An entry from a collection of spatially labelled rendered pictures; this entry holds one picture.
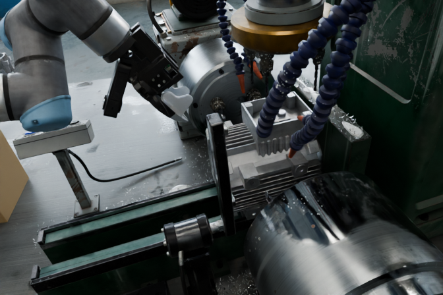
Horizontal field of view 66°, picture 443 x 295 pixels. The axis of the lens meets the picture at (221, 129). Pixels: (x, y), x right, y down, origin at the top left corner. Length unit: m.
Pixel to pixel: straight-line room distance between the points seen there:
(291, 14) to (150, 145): 0.80
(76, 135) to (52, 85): 0.32
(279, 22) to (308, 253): 0.33
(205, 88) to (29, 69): 0.42
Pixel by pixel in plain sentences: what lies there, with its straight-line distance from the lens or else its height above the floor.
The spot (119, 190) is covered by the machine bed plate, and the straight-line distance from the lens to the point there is 1.09.
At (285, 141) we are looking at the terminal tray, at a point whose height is 1.10.
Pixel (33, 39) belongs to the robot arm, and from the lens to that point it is 0.63.
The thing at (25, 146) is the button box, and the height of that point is 1.06.
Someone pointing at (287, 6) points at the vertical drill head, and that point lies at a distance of 0.57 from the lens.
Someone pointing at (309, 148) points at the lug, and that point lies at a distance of 0.70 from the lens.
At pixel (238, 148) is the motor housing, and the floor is 1.10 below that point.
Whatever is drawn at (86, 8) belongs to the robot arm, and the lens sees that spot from 0.58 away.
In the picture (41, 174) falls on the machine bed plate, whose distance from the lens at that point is 1.28.
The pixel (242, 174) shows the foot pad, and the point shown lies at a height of 1.08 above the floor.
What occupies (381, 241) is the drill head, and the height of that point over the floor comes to 1.16.
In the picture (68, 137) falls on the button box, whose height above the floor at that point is 1.06.
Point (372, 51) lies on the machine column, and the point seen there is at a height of 1.23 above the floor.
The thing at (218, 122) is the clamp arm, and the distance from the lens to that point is 0.48.
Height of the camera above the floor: 1.53
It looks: 36 degrees down
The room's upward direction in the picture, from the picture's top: 7 degrees counter-clockwise
